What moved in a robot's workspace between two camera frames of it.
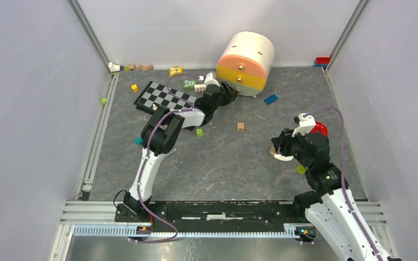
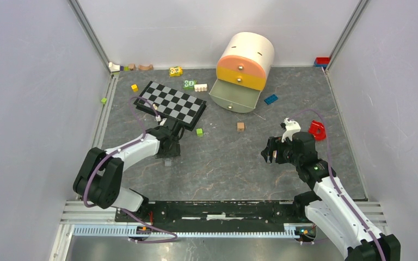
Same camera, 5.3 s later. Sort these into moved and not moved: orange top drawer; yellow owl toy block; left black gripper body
Moved: left black gripper body
Not moved: yellow owl toy block; orange top drawer
